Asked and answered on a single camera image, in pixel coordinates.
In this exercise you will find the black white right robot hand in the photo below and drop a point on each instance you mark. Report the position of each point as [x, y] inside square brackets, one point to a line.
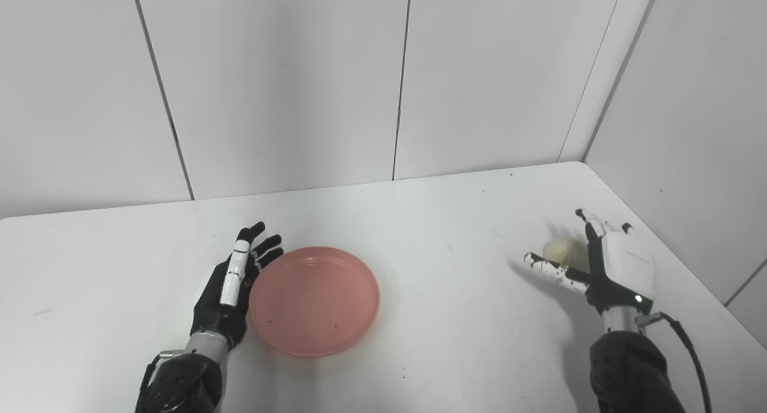
[623, 269]

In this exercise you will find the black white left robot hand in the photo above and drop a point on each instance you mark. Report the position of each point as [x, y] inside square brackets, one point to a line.
[225, 305]

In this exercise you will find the cream steamed bun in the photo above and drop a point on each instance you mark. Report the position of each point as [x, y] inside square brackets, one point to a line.
[563, 251]

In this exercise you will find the pink round plate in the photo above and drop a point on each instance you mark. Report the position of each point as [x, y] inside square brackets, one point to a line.
[314, 302]

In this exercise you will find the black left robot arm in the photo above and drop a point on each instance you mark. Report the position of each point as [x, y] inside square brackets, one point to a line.
[180, 383]

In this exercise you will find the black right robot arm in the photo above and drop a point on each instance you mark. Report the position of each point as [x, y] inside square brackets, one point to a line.
[629, 371]

